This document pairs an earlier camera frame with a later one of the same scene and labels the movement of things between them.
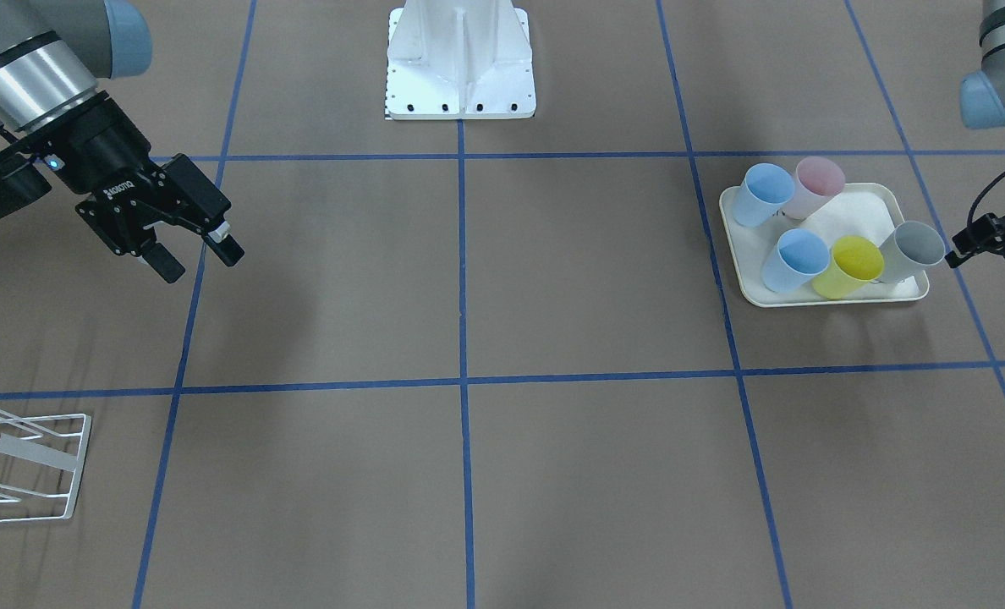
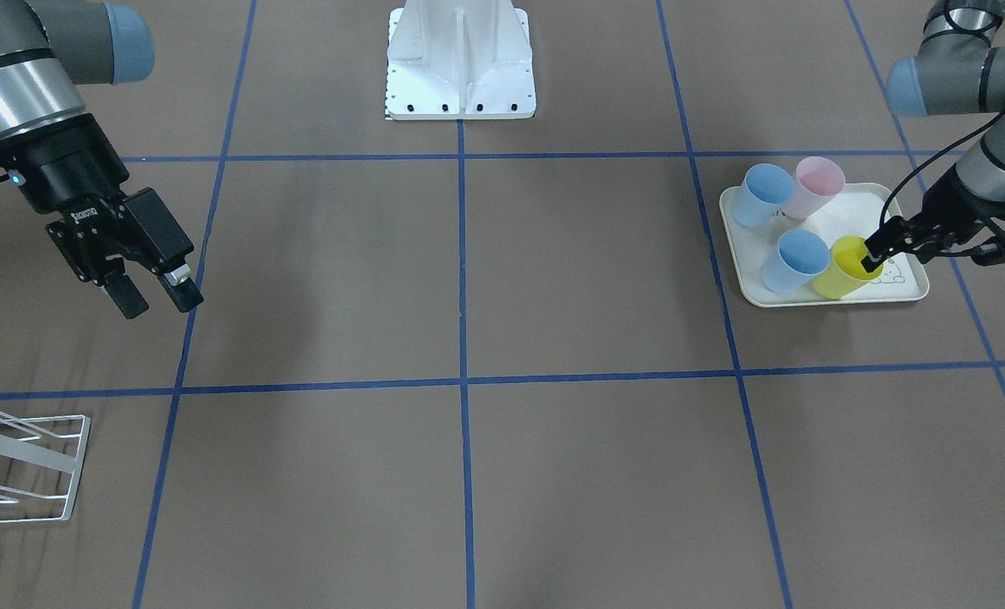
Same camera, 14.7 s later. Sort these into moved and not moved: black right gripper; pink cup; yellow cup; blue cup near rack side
Moved: black right gripper
Not moved: blue cup near rack side; pink cup; yellow cup
